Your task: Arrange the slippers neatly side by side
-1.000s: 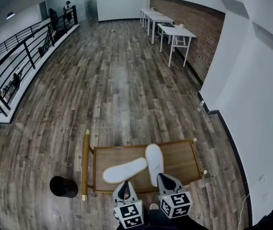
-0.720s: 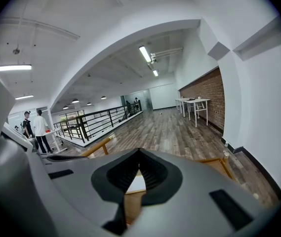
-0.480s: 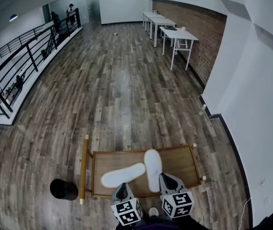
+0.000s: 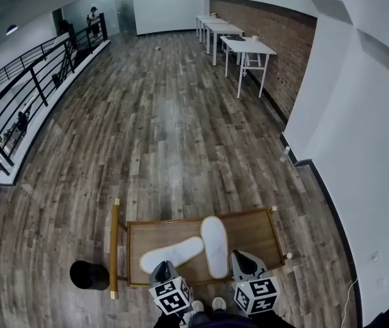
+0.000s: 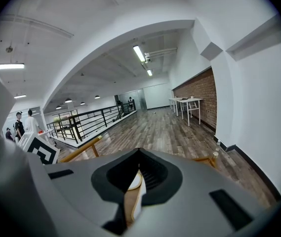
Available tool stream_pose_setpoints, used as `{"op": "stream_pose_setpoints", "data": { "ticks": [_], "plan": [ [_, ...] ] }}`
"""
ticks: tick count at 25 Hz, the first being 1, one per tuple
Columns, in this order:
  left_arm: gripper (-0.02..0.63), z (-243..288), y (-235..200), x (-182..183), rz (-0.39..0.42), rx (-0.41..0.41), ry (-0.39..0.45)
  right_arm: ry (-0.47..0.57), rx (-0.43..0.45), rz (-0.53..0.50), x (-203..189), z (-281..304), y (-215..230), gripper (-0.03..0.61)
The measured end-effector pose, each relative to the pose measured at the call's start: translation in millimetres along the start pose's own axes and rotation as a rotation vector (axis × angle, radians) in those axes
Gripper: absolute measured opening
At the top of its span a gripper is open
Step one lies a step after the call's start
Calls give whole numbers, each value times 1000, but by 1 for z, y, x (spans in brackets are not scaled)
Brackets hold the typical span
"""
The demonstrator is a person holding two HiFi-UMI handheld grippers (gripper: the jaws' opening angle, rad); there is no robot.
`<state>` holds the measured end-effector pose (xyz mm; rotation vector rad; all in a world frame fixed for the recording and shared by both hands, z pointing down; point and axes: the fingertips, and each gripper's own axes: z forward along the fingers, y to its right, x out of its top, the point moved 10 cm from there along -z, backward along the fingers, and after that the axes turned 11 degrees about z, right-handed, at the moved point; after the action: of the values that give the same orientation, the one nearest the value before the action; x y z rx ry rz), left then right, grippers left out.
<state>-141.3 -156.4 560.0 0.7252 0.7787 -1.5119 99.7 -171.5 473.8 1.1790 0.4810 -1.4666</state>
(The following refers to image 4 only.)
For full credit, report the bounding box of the black metal railing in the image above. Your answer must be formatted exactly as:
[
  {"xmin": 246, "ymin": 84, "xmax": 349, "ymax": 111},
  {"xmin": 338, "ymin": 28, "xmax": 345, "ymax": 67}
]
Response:
[{"xmin": 0, "ymin": 12, "xmax": 110, "ymax": 178}]

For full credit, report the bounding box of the black round bin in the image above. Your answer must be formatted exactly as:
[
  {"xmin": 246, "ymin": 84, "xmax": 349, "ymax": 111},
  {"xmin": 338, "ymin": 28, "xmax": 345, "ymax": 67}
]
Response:
[{"xmin": 69, "ymin": 260, "xmax": 111, "ymax": 291}]

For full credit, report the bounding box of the white cable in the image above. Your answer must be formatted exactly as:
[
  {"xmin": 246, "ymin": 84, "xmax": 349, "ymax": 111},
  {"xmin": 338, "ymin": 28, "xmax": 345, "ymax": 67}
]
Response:
[{"xmin": 340, "ymin": 278, "xmax": 363, "ymax": 328}]

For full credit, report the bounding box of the white slipper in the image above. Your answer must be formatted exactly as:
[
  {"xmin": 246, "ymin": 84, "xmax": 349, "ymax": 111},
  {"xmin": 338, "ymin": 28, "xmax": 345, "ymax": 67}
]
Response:
[
  {"xmin": 139, "ymin": 235, "xmax": 206, "ymax": 275},
  {"xmin": 200, "ymin": 215, "xmax": 230, "ymax": 281}
]

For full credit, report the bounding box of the wooden trolley cart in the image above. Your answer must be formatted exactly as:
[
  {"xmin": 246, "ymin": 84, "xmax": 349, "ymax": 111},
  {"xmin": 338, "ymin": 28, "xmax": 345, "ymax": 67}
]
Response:
[{"xmin": 109, "ymin": 197, "xmax": 294, "ymax": 301}]

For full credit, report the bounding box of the white table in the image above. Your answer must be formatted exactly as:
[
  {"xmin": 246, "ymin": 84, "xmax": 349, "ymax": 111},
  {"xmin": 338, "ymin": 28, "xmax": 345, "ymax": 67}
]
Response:
[
  {"xmin": 196, "ymin": 14, "xmax": 219, "ymax": 39},
  {"xmin": 219, "ymin": 36, "xmax": 278, "ymax": 100},
  {"xmin": 199, "ymin": 18, "xmax": 230, "ymax": 44},
  {"xmin": 206, "ymin": 23, "xmax": 245, "ymax": 66}
]

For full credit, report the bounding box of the person's right shoe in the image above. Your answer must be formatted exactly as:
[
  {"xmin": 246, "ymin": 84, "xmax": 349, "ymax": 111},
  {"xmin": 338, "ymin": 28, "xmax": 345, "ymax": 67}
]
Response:
[{"xmin": 211, "ymin": 296, "xmax": 227, "ymax": 312}]

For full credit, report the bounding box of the person's left forearm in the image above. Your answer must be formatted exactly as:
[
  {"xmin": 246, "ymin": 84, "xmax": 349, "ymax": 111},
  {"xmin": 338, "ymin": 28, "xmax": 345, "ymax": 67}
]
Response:
[{"xmin": 152, "ymin": 310, "xmax": 196, "ymax": 328}]

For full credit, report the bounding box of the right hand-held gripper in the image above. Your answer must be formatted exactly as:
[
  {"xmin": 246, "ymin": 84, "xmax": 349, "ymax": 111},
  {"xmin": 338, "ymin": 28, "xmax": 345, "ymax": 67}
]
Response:
[{"xmin": 230, "ymin": 249, "xmax": 281, "ymax": 316}]

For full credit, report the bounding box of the white stool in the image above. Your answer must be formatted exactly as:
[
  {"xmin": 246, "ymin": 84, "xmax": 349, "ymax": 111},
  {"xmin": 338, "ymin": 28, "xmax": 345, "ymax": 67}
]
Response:
[{"xmin": 243, "ymin": 52, "xmax": 262, "ymax": 70}]

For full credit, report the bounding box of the person's right forearm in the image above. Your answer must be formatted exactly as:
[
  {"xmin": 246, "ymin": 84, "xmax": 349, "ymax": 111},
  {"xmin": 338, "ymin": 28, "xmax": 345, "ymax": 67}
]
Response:
[{"xmin": 248, "ymin": 309, "xmax": 296, "ymax": 328}]

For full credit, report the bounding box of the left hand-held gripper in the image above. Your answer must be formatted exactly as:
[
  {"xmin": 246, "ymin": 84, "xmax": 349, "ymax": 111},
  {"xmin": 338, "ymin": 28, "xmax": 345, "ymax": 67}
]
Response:
[{"xmin": 148, "ymin": 260, "xmax": 195, "ymax": 316}]

